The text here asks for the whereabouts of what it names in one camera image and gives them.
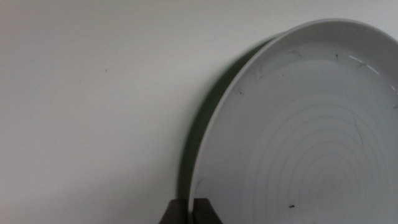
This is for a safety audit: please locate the pale green shallow plastic bowl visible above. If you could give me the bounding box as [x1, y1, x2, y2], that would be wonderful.
[176, 30, 285, 200]

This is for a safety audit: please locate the grey shallow plastic bowl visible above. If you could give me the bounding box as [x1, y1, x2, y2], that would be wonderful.
[187, 17, 398, 224]

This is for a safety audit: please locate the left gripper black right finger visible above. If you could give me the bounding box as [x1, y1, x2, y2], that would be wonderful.
[192, 198, 224, 224]

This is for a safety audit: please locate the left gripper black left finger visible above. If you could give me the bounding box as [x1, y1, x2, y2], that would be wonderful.
[159, 198, 189, 224]

